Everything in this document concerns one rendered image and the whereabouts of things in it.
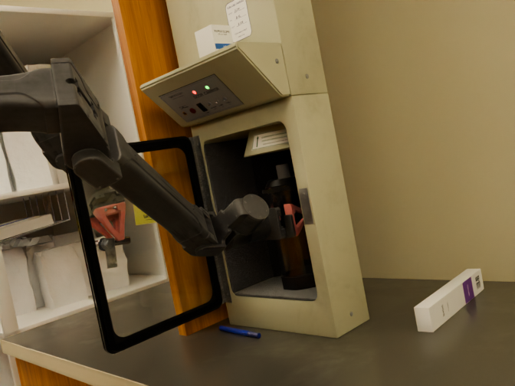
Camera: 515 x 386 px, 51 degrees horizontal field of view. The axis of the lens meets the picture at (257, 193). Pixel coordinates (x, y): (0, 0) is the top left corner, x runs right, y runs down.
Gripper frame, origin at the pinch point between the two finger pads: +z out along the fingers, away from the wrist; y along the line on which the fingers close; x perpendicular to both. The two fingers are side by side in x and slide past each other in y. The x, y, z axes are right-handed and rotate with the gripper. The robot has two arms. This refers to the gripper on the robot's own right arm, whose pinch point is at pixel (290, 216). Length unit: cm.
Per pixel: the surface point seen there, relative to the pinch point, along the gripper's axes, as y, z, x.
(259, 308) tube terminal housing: 6.1, -9.1, 18.3
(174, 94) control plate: 8.8, -17.8, -30.1
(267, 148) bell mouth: -3.8, -6.9, -15.4
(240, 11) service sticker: -6.0, -8.9, -42.8
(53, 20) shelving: 107, 7, -80
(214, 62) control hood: -7.8, -19.7, -32.2
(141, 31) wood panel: 22, -14, -48
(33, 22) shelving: 111, 0, -80
